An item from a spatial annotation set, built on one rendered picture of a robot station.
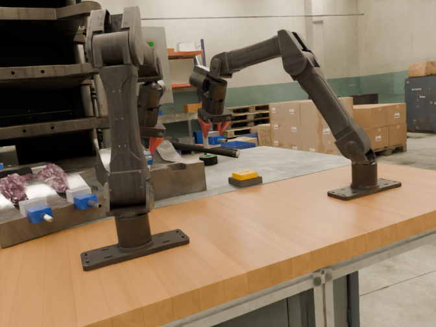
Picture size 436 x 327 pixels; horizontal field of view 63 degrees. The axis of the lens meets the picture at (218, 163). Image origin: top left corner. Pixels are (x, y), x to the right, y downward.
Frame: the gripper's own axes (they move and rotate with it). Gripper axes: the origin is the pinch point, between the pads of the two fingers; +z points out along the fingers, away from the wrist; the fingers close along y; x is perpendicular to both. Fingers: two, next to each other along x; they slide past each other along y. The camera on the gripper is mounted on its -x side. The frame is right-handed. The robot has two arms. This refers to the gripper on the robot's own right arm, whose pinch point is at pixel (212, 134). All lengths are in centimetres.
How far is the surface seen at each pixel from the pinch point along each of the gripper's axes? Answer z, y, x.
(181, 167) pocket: 2.2, 16.0, 11.7
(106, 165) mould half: 9.1, 35.4, -5.6
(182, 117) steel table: 159, -114, -287
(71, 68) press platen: 2, 36, -73
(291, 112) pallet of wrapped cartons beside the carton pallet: 157, -270, -258
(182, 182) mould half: 3.4, 17.9, 17.5
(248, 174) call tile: 1.5, -1.9, 22.3
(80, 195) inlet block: -2, 46, 21
